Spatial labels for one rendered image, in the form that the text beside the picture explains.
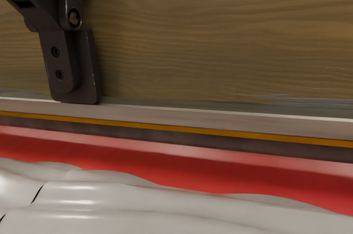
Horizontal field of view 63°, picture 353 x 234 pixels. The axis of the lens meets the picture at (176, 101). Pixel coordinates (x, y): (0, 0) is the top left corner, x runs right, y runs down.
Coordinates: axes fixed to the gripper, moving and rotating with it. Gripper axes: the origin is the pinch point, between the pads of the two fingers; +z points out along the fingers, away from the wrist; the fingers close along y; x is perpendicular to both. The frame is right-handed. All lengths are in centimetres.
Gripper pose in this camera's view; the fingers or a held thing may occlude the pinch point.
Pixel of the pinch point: (99, 60)
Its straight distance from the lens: 19.3
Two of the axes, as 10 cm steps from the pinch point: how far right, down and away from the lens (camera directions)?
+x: 9.4, 0.5, -3.5
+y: -3.4, 3.1, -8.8
